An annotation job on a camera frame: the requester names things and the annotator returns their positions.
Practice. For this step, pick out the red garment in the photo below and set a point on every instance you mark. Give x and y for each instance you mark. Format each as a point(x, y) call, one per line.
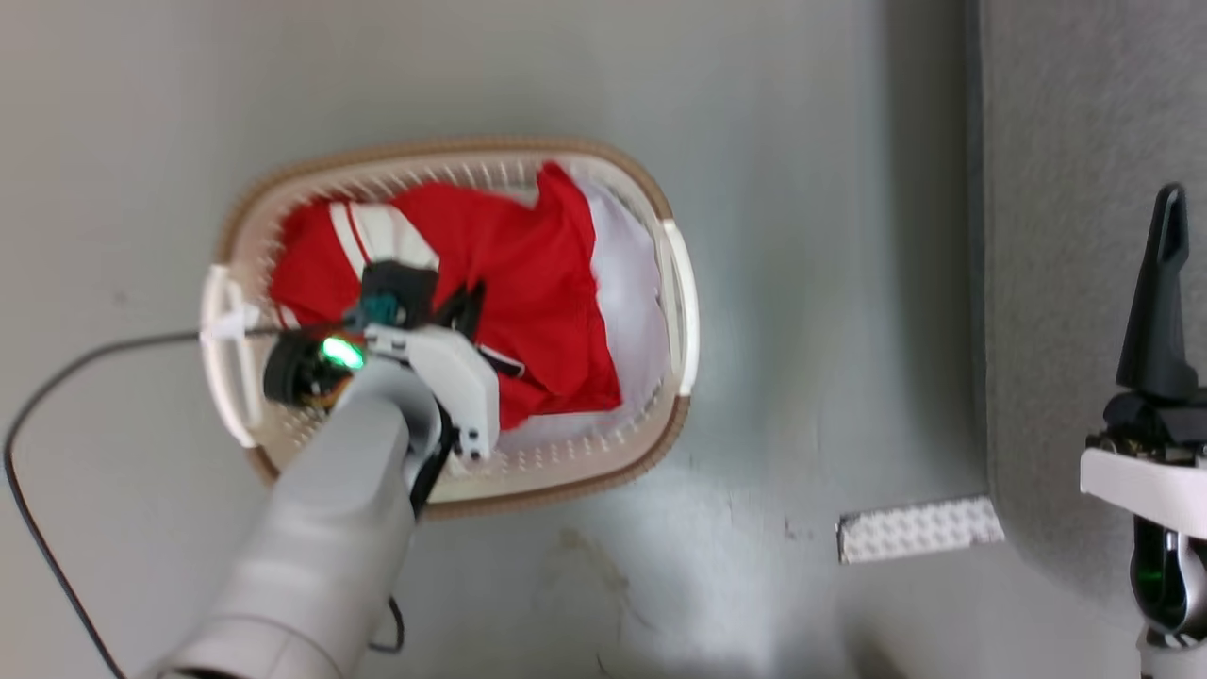
point(528, 283)

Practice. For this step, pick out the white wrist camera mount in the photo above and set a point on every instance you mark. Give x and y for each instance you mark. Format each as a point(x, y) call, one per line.
point(1146, 486)
point(453, 377)

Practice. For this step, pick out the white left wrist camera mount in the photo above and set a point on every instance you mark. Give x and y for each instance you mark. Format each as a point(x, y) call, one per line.
point(453, 377)

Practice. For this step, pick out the cream plastic laundry basket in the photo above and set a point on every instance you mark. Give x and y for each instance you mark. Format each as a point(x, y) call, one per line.
point(528, 464)

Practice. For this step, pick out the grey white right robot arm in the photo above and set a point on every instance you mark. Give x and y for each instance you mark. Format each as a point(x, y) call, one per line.
point(1174, 585)

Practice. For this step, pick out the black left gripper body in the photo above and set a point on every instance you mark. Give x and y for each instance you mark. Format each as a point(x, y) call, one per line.
point(401, 290)

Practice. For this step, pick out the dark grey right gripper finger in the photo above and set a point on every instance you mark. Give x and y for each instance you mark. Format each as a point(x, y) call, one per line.
point(1188, 311)
point(1152, 311)

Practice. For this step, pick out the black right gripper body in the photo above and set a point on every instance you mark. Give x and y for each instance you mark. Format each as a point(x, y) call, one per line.
point(1155, 420)

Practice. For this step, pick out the white studded floor plate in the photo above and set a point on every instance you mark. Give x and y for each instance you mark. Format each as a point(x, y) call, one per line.
point(919, 530)

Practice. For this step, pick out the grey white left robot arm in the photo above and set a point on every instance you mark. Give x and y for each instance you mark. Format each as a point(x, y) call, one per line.
point(321, 547)

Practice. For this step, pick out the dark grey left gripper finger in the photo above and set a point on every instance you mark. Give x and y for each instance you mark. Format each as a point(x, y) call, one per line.
point(464, 309)

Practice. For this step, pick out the grey fabric sofa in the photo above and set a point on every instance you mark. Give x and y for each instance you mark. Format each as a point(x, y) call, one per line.
point(1066, 189)

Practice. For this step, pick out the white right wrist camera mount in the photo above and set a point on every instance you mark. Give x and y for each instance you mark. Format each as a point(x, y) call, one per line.
point(1146, 486)

